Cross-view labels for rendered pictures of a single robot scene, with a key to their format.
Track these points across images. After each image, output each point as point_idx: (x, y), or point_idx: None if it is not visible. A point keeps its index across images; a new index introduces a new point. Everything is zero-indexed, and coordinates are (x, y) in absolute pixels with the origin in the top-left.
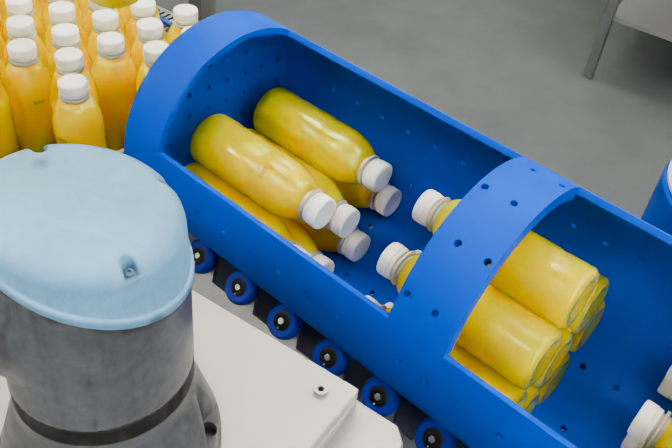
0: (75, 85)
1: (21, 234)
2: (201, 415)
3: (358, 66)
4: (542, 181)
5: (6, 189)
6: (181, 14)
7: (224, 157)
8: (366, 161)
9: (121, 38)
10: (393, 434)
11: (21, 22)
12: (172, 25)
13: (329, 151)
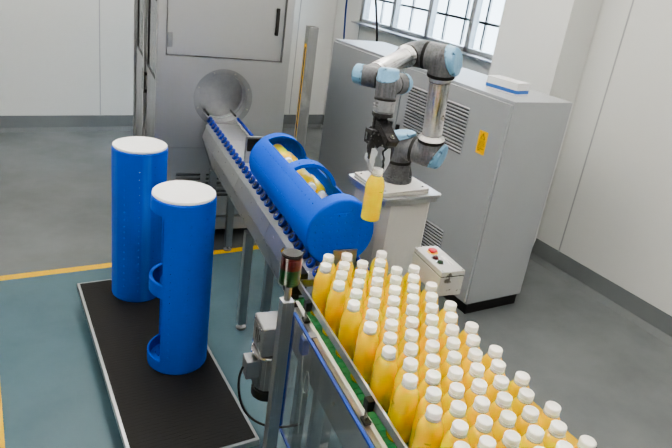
0: (381, 250)
1: (410, 130)
2: None
3: (309, 190)
4: (300, 161)
5: (411, 132)
6: (329, 263)
7: None
8: None
9: (358, 260)
10: (350, 174)
11: (395, 276)
12: (330, 274)
13: None
